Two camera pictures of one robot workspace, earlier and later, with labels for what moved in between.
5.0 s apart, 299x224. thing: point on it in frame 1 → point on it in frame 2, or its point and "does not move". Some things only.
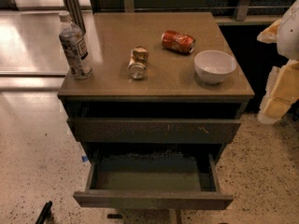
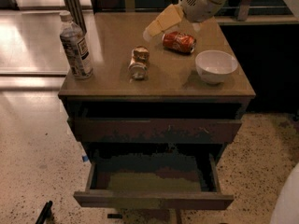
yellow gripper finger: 269,35 → 172,15
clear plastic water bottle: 75,48 does not move
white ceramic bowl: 214,66 does not move
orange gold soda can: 138,62 does not move
